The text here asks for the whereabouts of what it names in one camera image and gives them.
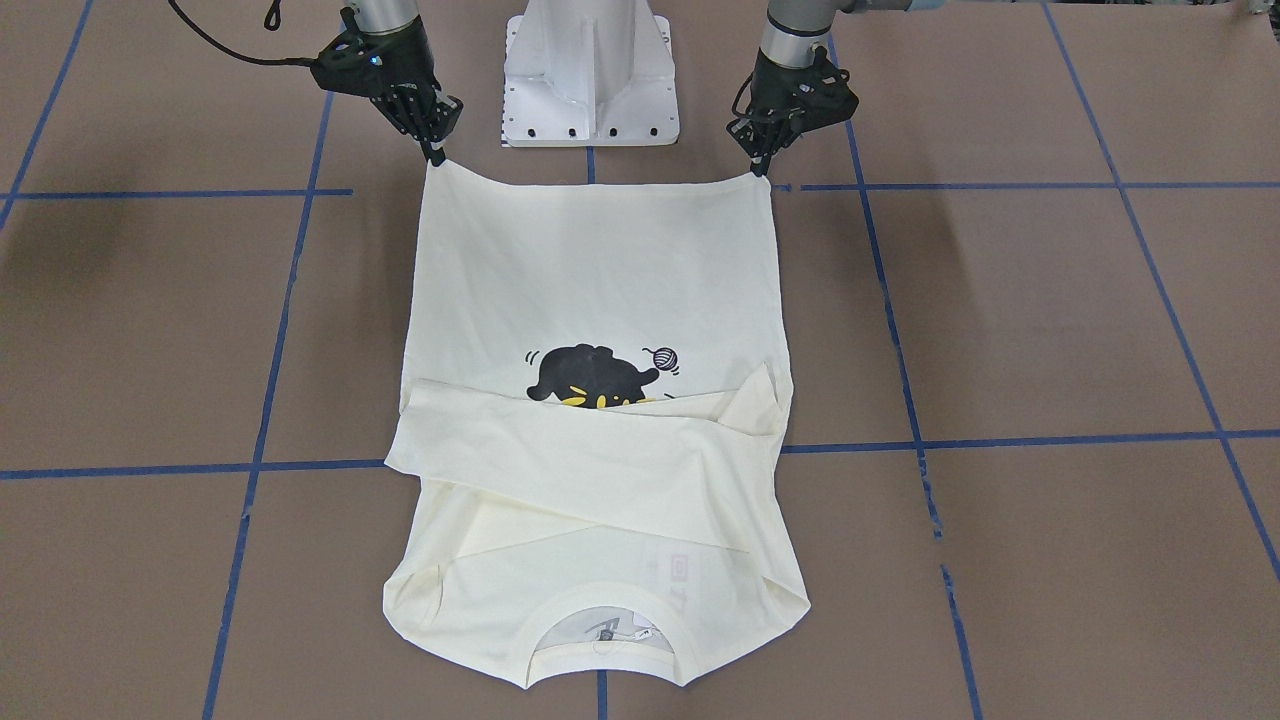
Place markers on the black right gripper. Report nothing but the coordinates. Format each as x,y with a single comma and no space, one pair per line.
407,88

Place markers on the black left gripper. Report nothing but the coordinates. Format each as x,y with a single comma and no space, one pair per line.
776,92

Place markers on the cream white t-shirt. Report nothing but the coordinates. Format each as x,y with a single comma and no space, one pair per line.
594,396

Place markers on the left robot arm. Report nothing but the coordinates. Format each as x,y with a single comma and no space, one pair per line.
794,30

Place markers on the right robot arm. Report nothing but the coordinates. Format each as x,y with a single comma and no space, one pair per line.
383,54

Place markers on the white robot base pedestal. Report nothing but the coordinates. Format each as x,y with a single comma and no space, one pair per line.
589,73

